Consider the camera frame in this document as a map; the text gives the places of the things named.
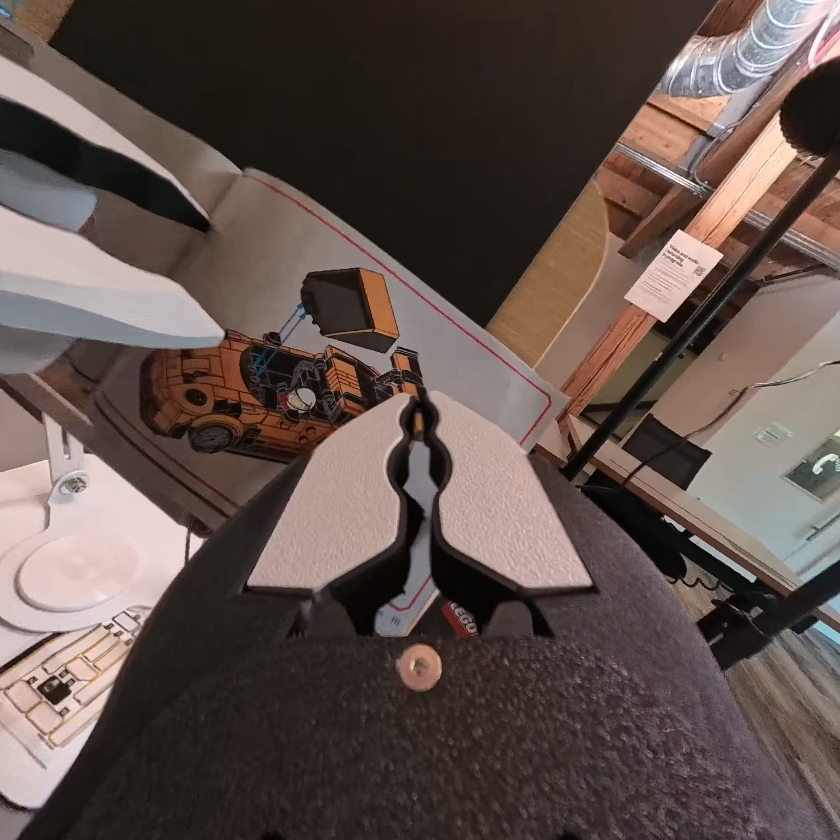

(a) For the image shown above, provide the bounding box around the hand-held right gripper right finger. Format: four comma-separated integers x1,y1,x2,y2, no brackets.
425,392,599,596

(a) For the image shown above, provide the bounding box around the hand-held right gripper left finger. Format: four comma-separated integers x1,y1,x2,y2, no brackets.
246,394,421,596

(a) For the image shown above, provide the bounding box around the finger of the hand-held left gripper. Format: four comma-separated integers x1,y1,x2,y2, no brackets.
0,56,214,234
0,206,228,350

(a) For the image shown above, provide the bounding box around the lego instruction booklet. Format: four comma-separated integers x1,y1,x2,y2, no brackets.
95,167,571,639

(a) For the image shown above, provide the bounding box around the lego sticker sheet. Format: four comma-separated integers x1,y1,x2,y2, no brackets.
0,607,153,750

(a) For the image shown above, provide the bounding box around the white monitor stand base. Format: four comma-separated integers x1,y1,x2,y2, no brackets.
0,459,198,809

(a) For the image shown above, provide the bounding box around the wooden side desk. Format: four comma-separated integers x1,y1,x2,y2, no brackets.
535,413,840,634

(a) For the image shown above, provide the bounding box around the black stand pole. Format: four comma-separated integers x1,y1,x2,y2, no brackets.
563,161,840,483

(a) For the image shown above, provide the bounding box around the white paper notice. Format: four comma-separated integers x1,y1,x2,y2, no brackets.
623,228,724,324

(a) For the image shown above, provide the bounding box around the black divider panel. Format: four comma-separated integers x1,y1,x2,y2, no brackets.
49,0,718,329

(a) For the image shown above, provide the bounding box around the wooden support post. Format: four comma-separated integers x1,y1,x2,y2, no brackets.
558,125,821,421

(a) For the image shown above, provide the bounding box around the silver ventilation duct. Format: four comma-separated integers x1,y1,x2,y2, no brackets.
659,0,829,99

